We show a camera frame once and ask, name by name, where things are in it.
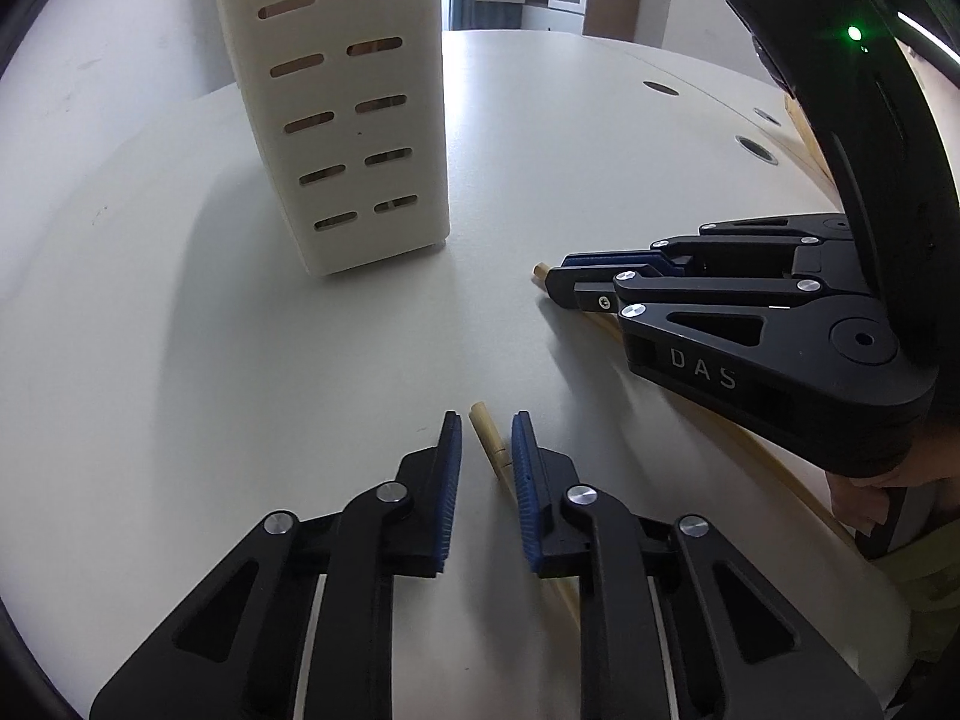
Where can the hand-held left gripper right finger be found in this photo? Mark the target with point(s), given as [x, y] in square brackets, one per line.
[525, 495]

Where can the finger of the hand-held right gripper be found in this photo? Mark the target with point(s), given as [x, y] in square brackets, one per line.
[615, 261]
[585, 292]

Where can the brown paper envelope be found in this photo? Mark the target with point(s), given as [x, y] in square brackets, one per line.
[810, 142]

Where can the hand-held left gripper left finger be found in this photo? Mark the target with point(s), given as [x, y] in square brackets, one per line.
[450, 495]

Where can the light bamboo chopstick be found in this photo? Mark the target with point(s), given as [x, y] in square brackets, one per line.
[491, 442]
[538, 271]

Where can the cream plastic chopstick holder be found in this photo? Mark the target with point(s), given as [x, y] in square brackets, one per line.
[337, 127]

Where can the person's right hand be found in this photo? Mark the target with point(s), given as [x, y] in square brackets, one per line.
[855, 499]

